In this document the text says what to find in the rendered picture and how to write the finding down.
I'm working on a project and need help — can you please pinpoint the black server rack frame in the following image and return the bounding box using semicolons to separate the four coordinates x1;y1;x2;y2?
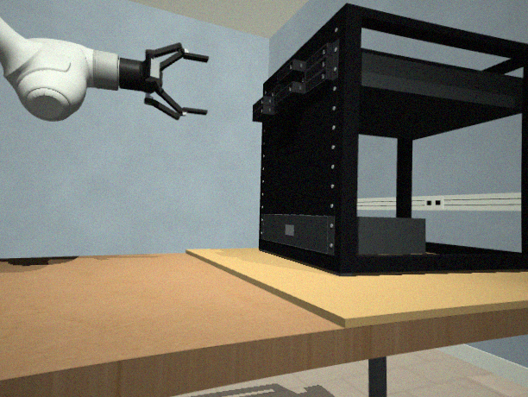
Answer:
259;3;528;276

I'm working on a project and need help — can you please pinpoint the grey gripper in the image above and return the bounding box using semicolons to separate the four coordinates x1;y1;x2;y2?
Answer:
119;42;209;120

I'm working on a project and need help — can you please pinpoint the tan flat board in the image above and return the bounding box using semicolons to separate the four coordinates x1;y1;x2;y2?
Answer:
185;248;528;328

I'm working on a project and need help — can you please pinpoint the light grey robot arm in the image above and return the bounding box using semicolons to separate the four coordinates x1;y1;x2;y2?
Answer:
0;17;160;122

